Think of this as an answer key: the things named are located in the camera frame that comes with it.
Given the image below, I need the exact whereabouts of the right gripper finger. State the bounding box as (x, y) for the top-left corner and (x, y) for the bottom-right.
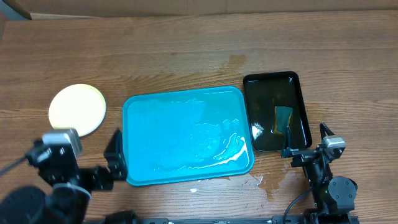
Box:
(319, 122), (335, 146)
(281, 126), (292, 157)

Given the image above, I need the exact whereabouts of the green yellow sponge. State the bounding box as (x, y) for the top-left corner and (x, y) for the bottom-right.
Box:
(273, 106), (293, 135)

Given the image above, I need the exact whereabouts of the yellow plate with stain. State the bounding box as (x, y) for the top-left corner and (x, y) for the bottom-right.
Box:
(48, 84), (106, 137)

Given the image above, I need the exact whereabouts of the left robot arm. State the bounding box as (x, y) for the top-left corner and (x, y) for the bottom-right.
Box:
(1, 128), (128, 223)

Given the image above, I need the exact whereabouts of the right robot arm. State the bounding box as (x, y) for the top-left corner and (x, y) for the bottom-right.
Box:
(281, 123), (359, 223)

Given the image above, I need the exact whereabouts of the black rectangular tray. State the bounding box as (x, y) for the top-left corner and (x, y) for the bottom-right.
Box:
(243, 71), (312, 152)

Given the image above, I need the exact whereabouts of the teal plastic tray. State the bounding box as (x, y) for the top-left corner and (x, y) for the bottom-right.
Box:
(122, 86), (254, 186)

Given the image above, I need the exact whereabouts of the cardboard backdrop panel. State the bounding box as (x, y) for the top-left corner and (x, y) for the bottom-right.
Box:
(1, 0), (397, 20)

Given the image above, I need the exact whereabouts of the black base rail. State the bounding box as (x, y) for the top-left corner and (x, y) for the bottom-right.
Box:
(82, 215), (361, 224)

